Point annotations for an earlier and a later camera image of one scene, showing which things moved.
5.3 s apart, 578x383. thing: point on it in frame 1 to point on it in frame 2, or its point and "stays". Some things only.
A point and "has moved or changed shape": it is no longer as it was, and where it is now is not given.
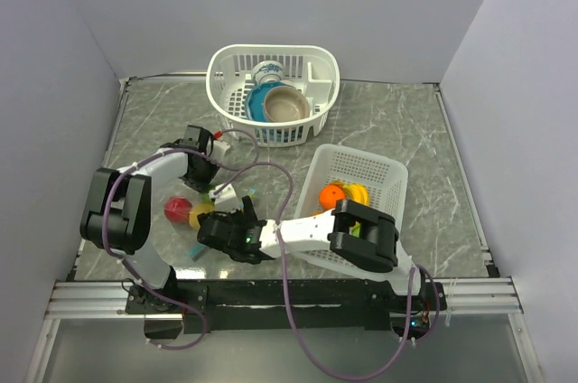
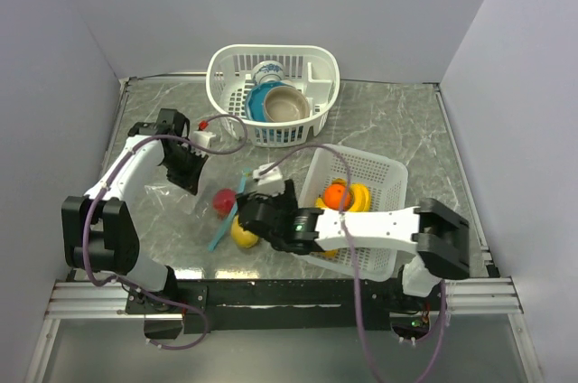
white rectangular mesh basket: (385, 181) stays
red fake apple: (177, 209) has moved or changed shape
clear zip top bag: (177, 207) has moved or changed shape
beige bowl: (284, 104) stays
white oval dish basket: (275, 95) stays
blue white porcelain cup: (267, 71) stays
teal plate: (255, 100) stays
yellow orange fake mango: (197, 210) has moved or changed shape
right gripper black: (248, 215) to (287, 200)
